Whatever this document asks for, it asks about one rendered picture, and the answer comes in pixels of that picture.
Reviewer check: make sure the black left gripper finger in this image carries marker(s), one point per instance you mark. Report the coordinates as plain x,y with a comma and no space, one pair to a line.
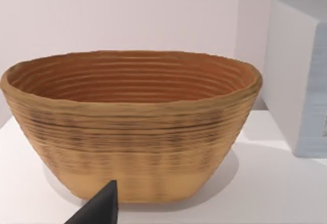
103,206

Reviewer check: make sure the brown woven basket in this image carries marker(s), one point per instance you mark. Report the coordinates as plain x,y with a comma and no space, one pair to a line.
132,142

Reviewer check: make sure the pale microwave oven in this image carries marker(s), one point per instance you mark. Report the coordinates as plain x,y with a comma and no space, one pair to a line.
301,86

